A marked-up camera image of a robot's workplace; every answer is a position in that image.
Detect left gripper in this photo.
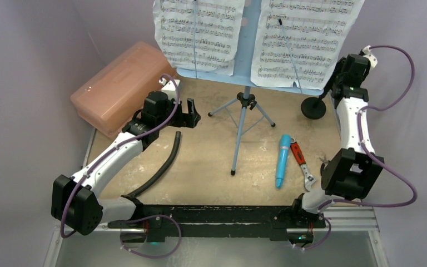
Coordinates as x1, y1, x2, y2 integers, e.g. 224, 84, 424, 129
157, 97, 200, 130

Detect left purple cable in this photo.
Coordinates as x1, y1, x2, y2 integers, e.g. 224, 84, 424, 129
59, 73, 183, 259

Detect purple cable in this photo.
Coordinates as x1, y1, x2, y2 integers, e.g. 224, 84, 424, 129
291, 44, 418, 251
59, 73, 183, 259

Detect small black pliers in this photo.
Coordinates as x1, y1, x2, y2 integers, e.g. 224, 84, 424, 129
319, 155, 330, 176

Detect blue music stand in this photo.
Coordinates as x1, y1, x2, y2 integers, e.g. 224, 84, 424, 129
177, 1, 323, 176

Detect black rubber hose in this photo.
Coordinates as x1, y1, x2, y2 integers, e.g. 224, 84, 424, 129
125, 131, 182, 200

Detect aluminium mounting rail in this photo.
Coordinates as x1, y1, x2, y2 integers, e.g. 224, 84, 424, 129
54, 205, 379, 232

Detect sheet music page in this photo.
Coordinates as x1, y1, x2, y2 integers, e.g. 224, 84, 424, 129
152, 0, 245, 76
250, 0, 364, 90

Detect blue toy microphone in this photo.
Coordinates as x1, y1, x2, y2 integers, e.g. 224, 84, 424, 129
275, 134, 291, 189

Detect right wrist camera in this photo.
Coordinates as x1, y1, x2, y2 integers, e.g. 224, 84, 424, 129
359, 45, 378, 71

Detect sheet music bottom page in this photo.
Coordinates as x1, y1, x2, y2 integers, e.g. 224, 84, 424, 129
152, 0, 245, 76

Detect sheet music top page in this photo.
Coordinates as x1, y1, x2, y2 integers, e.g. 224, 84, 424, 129
250, 0, 364, 90

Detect red adjustable wrench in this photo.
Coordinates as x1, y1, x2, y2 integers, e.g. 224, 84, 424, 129
290, 137, 317, 191

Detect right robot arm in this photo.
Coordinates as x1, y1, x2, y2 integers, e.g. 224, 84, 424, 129
290, 52, 383, 226

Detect black microphone desk stand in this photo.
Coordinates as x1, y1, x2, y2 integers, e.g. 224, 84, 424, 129
301, 80, 335, 120

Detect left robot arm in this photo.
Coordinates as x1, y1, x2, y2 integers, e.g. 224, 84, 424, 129
51, 91, 201, 235

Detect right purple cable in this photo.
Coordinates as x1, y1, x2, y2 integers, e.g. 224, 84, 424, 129
291, 44, 418, 251

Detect pink plastic storage box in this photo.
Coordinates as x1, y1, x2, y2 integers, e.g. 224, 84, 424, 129
70, 42, 177, 138

